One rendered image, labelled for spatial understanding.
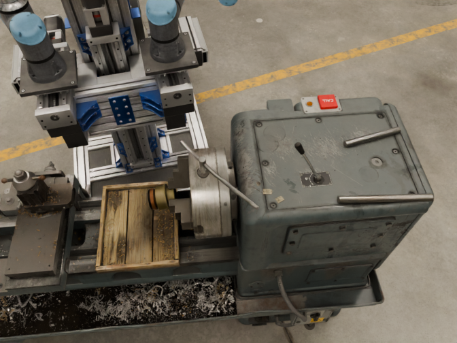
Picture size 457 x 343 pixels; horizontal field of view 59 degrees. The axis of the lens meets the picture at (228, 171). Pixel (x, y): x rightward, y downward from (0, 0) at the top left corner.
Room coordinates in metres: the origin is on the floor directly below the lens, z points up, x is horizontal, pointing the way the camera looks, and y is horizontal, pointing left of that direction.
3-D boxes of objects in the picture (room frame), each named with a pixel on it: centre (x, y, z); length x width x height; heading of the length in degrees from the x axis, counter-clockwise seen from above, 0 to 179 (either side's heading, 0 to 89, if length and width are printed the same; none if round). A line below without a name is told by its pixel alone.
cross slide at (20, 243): (0.70, 0.70, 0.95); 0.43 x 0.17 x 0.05; 5
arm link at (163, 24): (1.41, 0.26, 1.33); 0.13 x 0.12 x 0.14; 173
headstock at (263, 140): (0.80, -0.32, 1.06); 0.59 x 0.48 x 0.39; 95
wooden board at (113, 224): (0.72, 0.35, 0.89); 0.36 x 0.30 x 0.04; 5
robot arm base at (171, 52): (1.40, 0.26, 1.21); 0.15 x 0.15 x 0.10
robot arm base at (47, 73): (1.28, 0.74, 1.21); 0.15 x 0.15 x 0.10
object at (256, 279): (0.80, -0.32, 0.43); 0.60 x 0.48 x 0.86; 95
